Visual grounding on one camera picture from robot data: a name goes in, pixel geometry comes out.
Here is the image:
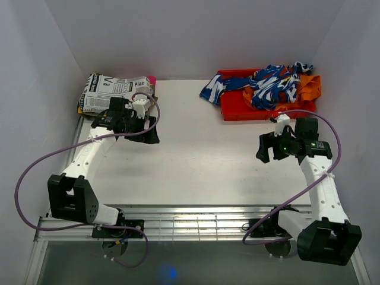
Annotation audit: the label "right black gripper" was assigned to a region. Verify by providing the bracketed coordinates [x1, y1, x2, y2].
[255, 126, 299, 163]

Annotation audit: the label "orange trousers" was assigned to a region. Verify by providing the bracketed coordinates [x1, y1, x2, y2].
[242, 73, 322, 111]

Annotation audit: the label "red plastic tray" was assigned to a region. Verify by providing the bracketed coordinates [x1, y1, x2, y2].
[220, 75, 322, 121]

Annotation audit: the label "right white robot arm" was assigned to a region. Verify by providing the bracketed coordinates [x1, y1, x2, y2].
[251, 114, 362, 266]

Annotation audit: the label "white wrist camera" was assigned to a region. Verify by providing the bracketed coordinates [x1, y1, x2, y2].
[270, 114, 290, 137]
[125, 99, 151, 119]

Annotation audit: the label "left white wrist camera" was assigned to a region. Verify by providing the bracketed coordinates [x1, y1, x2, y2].
[125, 99, 151, 119]

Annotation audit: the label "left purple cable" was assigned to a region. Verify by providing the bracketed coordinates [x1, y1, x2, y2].
[14, 91, 161, 268]

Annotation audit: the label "newspaper print folded trousers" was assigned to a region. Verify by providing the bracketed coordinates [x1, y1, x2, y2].
[77, 73, 155, 116]

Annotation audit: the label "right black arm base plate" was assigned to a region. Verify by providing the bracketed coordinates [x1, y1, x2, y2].
[249, 218, 290, 238]

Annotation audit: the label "pink folded garment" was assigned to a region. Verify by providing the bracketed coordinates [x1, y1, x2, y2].
[147, 75, 156, 85]

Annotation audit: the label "blue white patterned trousers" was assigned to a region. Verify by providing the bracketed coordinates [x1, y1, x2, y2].
[199, 61, 322, 111]

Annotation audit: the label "aluminium frame rail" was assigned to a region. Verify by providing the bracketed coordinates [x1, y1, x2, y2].
[35, 205, 274, 242]

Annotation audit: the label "purple cable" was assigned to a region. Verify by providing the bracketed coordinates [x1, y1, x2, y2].
[14, 91, 161, 268]
[242, 109, 342, 259]

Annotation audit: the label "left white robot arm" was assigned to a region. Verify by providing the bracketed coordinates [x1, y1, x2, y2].
[47, 93, 160, 237]

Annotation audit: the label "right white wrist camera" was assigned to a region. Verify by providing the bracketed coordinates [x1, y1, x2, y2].
[270, 114, 290, 137]

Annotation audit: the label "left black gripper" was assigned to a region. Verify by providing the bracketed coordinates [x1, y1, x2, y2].
[122, 113, 159, 144]

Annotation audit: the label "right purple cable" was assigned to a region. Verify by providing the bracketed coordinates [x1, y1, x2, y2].
[242, 109, 342, 259]

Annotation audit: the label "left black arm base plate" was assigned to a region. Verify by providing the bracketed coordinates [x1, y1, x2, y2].
[91, 218, 145, 239]

